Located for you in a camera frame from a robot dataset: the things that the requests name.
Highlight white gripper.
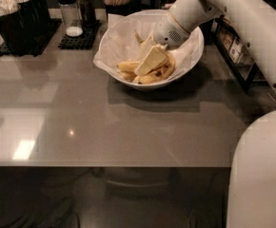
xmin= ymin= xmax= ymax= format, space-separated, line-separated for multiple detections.
xmin=134 ymin=12 xmax=190 ymax=76

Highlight black cutlery holder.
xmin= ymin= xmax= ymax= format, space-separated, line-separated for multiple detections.
xmin=0 ymin=10 xmax=30 ymax=55
xmin=20 ymin=0 xmax=50 ymax=37

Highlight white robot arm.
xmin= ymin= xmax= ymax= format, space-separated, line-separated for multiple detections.
xmin=153 ymin=0 xmax=276 ymax=228

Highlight black stir stick holder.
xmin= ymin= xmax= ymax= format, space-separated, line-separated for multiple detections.
xmin=105 ymin=0 xmax=141 ymax=16

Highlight front black cutlery holder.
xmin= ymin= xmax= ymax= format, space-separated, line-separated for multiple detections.
xmin=0 ymin=10 xmax=30 ymax=55

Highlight small left yellow banana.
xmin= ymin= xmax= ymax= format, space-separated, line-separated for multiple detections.
xmin=119 ymin=71 xmax=137 ymax=82

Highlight upright yellow banana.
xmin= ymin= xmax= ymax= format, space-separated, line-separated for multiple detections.
xmin=135 ymin=32 xmax=149 ymax=60

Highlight white paper bowl liner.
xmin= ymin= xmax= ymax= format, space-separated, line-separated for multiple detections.
xmin=91 ymin=12 xmax=200 ymax=81

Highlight clear salt shaker black cap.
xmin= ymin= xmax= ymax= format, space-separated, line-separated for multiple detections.
xmin=58 ymin=0 xmax=83 ymax=37

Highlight assorted condiment packets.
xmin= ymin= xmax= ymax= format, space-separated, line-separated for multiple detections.
xmin=217 ymin=27 xmax=254 ymax=66

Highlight black wire condiment rack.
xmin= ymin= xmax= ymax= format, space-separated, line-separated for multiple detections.
xmin=212 ymin=15 xmax=267 ymax=91

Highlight small black rubber mat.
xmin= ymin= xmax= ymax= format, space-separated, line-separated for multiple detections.
xmin=58 ymin=20 xmax=101 ymax=49

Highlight rear black cutlery holder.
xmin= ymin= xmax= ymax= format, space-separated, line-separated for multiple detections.
xmin=20 ymin=0 xmax=50 ymax=37

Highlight dark pepper shaker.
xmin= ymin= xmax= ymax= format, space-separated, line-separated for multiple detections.
xmin=77 ymin=0 xmax=97 ymax=27

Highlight curved yellow banana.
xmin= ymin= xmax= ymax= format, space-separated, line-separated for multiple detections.
xmin=117 ymin=54 xmax=175 ymax=73

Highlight front spotted yellow banana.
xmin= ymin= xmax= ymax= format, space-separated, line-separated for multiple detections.
xmin=133 ymin=61 xmax=175 ymax=85

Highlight white ceramic bowl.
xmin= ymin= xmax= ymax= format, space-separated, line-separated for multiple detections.
xmin=98 ymin=9 xmax=205 ymax=91

